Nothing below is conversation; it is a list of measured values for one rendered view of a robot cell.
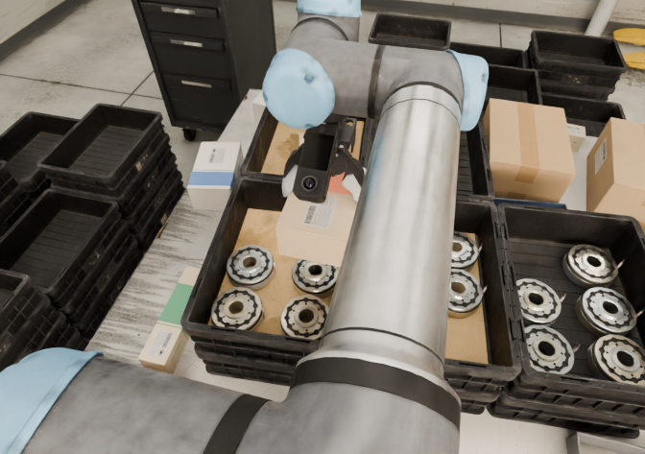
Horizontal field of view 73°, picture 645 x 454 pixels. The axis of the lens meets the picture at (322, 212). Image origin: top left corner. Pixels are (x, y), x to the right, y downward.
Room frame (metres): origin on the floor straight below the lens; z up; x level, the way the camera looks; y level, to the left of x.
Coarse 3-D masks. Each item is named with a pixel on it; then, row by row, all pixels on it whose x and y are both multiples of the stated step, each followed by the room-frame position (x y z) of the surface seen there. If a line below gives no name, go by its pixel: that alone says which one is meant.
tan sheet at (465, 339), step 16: (480, 304) 0.46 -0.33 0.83; (448, 320) 0.42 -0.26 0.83; (464, 320) 0.42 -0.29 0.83; (480, 320) 0.42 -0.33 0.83; (448, 336) 0.39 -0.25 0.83; (464, 336) 0.39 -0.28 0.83; (480, 336) 0.39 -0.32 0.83; (448, 352) 0.35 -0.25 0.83; (464, 352) 0.35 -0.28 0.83; (480, 352) 0.35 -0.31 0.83
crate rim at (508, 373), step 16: (496, 208) 0.64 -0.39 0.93; (496, 224) 0.60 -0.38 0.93; (496, 240) 0.55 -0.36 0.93; (496, 256) 0.51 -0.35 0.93; (512, 304) 0.40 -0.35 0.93; (512, 320) 0.37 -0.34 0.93; (512, 336) 0.35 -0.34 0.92; (512, 352) 0.31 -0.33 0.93; (448, 368) 0.29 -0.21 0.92; (464, 368) 0.28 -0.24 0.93; (480, 368) 0.28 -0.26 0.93; (496, 368) 0.28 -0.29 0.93; (512, 368) 0.28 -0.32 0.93
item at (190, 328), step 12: (240, 180) 0.73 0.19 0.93; (252, 180) 0.73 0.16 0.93; (264, 180) 0.73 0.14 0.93; (276, 180) 0.73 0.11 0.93; (228, 204) 0.65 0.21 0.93; (228, 216) 0.62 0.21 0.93; (216, 240) 0.56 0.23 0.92; (204, 264) 0.49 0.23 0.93; (204, 276) 0.46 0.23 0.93; (192, 300) 0.41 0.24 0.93; (192, 312) 0.39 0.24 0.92; (192, 324) 0.36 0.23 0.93; (204, 324) 0.36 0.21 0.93; (204, 336) 0.35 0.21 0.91; (216, 336) 0.35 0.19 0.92; (228, 336) 0.34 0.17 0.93; (240, 336) 0.34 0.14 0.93; (252, 336) 0.34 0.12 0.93; (264, 336) 0.34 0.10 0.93; (276, 336) 0.34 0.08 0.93; (288, 336) 0.34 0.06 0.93; (288, 348) 0.33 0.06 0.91; (300, 348) 0.32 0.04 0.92; (312, 348) 0.32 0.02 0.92
